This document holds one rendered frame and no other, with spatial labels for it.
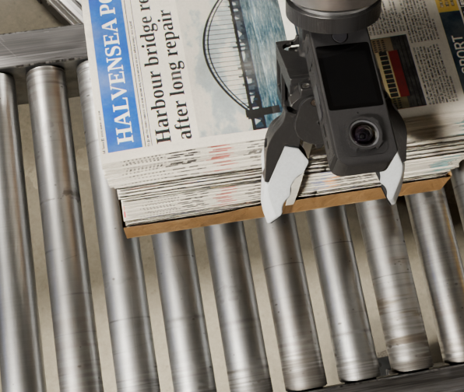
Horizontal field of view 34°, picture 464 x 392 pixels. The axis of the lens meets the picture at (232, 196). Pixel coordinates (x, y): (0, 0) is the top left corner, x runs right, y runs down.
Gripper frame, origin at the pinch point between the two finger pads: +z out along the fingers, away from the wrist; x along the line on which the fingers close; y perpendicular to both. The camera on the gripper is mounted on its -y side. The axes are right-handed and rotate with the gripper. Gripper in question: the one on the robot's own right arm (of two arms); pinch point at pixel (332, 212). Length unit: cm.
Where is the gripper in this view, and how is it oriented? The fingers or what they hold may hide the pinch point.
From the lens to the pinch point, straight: 67.6
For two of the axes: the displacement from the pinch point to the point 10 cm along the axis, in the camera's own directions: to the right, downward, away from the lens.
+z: 0.6, 7.5, 6.6
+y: -1.5, -6.5, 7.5
